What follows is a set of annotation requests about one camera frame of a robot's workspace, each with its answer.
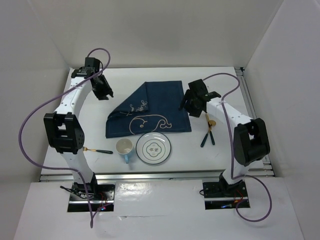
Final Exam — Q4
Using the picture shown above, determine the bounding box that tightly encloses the blue whale placemat cloth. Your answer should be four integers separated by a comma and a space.
105, 80, 192, 139

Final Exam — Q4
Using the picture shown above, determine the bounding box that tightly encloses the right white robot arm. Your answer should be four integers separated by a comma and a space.
179, 79, 270, 196

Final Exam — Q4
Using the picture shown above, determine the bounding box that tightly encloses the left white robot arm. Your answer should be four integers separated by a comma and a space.
43, 57, 114, 200

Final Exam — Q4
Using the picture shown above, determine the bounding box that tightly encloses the light blue mug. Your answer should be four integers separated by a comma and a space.
115, 138, 134, 164

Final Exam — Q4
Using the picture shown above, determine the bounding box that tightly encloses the white plate blue rim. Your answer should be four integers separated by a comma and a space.
135, 132, 172, 166

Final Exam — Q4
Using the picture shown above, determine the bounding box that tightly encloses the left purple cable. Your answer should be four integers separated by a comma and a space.
18, 47, 112, 229

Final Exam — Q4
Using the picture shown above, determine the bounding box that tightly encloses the purple cable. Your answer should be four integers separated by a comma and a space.
18, 47, 112, 229
203, 72, 273, 223

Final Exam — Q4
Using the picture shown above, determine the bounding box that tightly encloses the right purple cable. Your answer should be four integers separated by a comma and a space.
203, 72, 273, 223

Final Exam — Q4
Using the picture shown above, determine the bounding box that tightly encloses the gold fork dark handle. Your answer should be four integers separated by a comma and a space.
82, 147, 113, 155

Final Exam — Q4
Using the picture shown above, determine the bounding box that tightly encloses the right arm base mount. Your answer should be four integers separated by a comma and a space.
199, 181, 251, 210

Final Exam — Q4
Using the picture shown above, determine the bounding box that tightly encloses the aluminium table frame rail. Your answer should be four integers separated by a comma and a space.
44, 67, 270, 183

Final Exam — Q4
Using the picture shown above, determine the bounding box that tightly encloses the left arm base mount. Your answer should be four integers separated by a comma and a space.
60, 184, 116, 213

